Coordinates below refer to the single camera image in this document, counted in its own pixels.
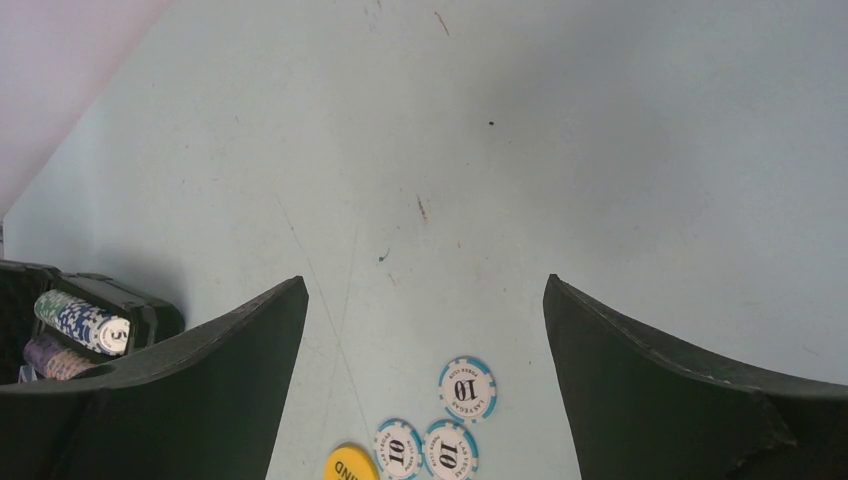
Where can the yellow big blind button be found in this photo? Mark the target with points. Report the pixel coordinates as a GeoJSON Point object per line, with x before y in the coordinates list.
{"type": "Point", "coordinates": [350, 462]}

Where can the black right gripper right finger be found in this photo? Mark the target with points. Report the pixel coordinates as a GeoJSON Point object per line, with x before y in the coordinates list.
{"type": "Point", "coordinates": [643, 404]}

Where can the green blue chip stack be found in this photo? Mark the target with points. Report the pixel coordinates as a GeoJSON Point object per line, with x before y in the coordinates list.
{"type": "Point", "coordinates": [91, 326]}

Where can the white blue 10 chip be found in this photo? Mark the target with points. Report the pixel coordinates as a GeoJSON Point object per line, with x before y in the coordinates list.
{"type": "Point", "coordinates": [398, 450]}
{"type": "Point", "coordinates": [450, 451]}
{"type": "Point", "coordinates": [468, 390]}

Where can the black poker set case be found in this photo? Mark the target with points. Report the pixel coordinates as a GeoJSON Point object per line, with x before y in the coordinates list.
{"type": "Point", "coordinates": [152, 320]}

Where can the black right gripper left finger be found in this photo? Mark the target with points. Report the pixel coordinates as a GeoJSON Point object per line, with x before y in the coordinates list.
{"type": "Point", "coordinates": [205, 404]}

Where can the purple orange chip stack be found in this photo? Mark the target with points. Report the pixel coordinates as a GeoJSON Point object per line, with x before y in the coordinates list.
{"type": "Point", "coordinates": [52, 359]}

